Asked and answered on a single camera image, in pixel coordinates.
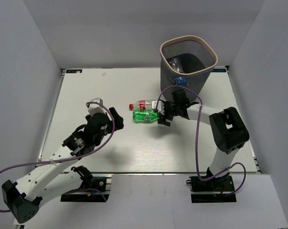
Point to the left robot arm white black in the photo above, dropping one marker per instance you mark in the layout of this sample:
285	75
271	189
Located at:
25	196

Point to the grey mesh waste bin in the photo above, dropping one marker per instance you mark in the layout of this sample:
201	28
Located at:
197	58

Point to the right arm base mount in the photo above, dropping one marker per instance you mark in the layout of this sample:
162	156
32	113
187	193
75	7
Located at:
216	190

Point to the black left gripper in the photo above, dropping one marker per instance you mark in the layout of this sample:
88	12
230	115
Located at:
119	119

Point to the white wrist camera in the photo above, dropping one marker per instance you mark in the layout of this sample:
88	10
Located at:
94	107
157	106

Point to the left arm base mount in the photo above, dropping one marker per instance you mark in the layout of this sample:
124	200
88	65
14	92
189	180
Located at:
97	191

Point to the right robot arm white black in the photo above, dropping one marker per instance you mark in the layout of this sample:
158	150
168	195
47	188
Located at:
228	130

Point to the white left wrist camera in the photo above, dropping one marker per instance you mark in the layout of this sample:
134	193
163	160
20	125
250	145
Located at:
94	107

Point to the clear bottle blue label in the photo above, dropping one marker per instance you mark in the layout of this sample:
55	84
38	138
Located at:
181	81

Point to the green bottle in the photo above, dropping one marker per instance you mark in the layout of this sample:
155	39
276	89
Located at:
145	116

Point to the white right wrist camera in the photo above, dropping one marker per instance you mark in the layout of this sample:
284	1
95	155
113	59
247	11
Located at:
157	106

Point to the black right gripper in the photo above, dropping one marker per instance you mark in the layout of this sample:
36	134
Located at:
163	120

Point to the clear bottle red cap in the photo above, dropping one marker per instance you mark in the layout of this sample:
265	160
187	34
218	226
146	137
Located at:
143	105

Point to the clear bottle yellow label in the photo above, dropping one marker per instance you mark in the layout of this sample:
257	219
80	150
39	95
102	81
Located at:
176	64

